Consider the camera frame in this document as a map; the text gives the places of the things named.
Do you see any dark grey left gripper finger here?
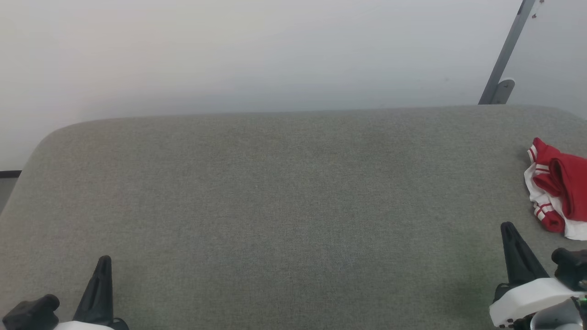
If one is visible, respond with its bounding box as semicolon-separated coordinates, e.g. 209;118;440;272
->
72;255;114;326

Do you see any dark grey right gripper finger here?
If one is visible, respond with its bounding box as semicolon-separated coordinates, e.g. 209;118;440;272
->
500;222;549;287

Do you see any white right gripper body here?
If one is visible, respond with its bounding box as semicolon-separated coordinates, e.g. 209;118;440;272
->
489;276;582;328

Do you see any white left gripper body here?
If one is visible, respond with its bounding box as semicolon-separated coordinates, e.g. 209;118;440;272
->
54;318;130;330

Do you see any red and white basketball jersey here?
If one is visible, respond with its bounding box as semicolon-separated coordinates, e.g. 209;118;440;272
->
524;137;587;241

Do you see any grey metal post bracket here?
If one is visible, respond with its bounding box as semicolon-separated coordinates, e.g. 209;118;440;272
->
492;79;515;105

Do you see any grey vertical wall post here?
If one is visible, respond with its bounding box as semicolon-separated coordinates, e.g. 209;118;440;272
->
478;0;537;105

